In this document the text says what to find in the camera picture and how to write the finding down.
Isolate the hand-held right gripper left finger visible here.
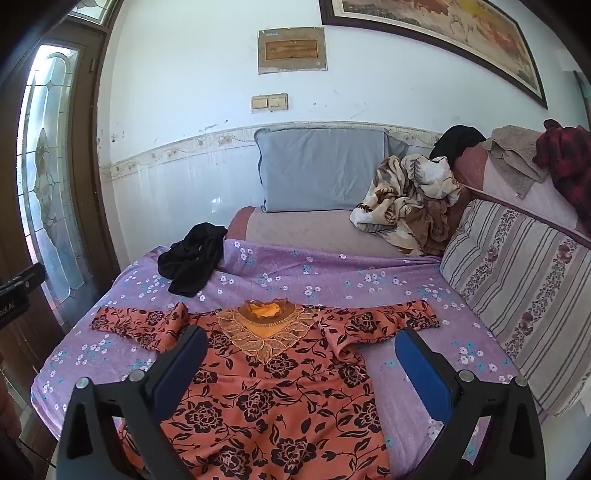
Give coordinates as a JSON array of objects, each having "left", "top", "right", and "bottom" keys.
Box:
[{"left": 54, "top": 324, "right": 209, "bottom": 480}]

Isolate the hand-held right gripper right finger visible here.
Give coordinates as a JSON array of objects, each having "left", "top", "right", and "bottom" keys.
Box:
[{"left": 394, "top": 327, "right": 548, "bottom": 480}]

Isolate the orange black floral blouse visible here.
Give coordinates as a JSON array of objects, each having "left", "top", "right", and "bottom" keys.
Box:
[{"left": 90, "top": 299, "right": 441, "bottom": 480}]

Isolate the stained glass door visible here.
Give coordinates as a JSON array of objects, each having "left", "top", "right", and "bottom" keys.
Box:
[{"left": 0, "top": 28, "right": 121, "bottom": 333}]

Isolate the black crumpled cloth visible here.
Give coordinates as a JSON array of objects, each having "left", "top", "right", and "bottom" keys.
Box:
[{"left": 158, "top": 222, "right": 228, "bottom": 298}]

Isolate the striped floral cushion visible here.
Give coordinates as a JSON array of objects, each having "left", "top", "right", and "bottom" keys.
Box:
[{"left": 438, "top": 198, "right": 591, "bottom": 414}]

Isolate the purple floral bedsheet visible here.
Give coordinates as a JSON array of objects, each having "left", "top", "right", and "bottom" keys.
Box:
[{"left": 30, "top": 237, "right": 550, "bottom": 480}]

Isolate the beige brown floral blanket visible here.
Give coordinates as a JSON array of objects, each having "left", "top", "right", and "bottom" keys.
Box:
[{"left": 350, "top": 155, "right": 462, "bottom": 257}]

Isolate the pink quilted mattress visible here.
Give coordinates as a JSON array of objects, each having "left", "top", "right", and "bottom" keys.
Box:
[{"left": 224, "top": 205, "right": 444, "bottom": 261}]

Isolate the pink sofa backrest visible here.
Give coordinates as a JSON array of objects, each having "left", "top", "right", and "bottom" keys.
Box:
[{"left": 450, "top": 138, "right": 591, "bottom": 243}]

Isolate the grey pillow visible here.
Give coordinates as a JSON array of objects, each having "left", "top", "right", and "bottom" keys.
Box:
[{"left": 254, "top": 128, "right": 409, "bottom": 213}]

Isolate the black garment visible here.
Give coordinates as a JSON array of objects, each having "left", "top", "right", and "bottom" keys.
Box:
[{"left": 429, "top": 124, "right": 487, "bottom": 162}]

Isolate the beige towel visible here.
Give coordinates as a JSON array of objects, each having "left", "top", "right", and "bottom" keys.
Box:
[{"left": 482, "top": 124, "right": 561, "bottom": 197}]

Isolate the red plaid garment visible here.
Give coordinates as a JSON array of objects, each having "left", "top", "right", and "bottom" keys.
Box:
[{"left": 532, "top": 119, "right": 591, "bottom": 222}]

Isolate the large framed painting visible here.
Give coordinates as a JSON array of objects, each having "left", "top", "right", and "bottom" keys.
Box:
[{"left": 318, "top": 0, "right": 549, "bottom": 110}]

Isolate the beige light switch panel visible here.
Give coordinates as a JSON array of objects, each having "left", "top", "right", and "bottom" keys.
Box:
[{"left": 250, "top": 93, "right": 289, "bottom": 113}]

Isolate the small framed wall plaque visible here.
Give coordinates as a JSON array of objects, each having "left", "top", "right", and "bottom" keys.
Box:
[{"left": 257, "top": 26, "right": 328, "bottom": 75}]

